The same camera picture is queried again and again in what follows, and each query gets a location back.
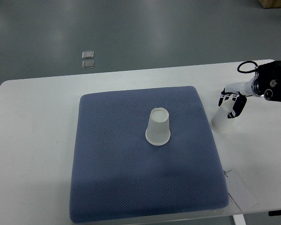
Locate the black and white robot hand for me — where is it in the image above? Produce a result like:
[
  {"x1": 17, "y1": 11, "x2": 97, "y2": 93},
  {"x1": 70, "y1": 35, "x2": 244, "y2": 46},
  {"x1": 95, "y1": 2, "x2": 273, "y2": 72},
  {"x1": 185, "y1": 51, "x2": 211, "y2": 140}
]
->
[{"x1": 218, "y1": 76, "x2": 263, "y2": 119}]

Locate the white paper cup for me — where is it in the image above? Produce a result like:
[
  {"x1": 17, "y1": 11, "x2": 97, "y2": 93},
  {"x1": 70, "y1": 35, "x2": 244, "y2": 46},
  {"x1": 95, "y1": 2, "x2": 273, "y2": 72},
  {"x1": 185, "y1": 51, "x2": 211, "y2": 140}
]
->
[
  {"x1": 145, "y1": 107, "x2": 170, "y2": 146},
  {"x1": 210, "y1": 100, "x2": 234, "y2": 134}
]

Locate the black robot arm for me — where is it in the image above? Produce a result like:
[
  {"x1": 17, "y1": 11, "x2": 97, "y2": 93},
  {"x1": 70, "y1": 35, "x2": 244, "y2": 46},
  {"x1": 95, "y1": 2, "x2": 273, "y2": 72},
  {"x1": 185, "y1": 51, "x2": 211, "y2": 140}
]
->
[{"x1": 254, "y1": 60, "x2": 281, "y2": 102}]

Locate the wooden furniture corner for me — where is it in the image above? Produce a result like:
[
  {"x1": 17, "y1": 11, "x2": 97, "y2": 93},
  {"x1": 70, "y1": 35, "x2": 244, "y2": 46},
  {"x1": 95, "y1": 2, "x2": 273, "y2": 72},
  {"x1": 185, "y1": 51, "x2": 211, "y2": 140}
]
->
[{"x1": 258, "y1": 0, "x2": 281, "y2": 9}]

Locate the white paper tag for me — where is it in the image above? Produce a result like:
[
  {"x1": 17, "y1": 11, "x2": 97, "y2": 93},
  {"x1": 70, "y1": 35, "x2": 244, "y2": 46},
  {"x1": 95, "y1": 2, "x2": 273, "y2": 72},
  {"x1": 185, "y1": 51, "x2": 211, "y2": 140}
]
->
[{"x1": 225, "y1": 171, "x2": 258, "y2": 212}]

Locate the black table control panel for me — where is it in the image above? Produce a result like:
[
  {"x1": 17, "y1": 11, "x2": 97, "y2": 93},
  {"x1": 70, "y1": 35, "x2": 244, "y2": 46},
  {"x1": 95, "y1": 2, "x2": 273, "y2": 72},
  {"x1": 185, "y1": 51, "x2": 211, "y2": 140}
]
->
[{"x1": 268, "y1": 210, "x2": 281, "y2": 217}]

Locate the white table leg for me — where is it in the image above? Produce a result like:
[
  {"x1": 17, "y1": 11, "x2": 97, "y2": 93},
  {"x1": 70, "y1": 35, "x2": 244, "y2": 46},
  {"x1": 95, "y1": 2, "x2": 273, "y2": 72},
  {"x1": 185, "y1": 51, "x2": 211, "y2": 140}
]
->
[{"x1": 232, "y1": 214, "x2": 246, "y2": 225}]

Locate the blue textured cushion mat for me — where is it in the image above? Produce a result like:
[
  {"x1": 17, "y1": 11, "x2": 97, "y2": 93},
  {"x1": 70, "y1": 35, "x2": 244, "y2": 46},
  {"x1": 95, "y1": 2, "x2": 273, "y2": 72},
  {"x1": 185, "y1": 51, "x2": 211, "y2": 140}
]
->
[{"x1": 69, "y1": 86, "x2": 229, "y2": 223}]

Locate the upper metal floor plate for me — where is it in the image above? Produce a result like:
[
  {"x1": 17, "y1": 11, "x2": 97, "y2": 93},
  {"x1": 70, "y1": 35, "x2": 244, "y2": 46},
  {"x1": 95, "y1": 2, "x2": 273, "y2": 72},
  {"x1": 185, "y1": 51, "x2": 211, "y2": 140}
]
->
[{"x1": 82, "y1": 50, "x2": 94, "y2": 59}]

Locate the black looped cable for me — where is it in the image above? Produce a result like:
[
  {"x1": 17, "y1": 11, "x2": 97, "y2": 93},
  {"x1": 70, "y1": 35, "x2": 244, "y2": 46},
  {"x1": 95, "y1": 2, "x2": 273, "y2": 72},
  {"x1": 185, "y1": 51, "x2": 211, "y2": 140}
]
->
[{"x1": 237, "y1": 60, "x2": 259, "y2": 74}]

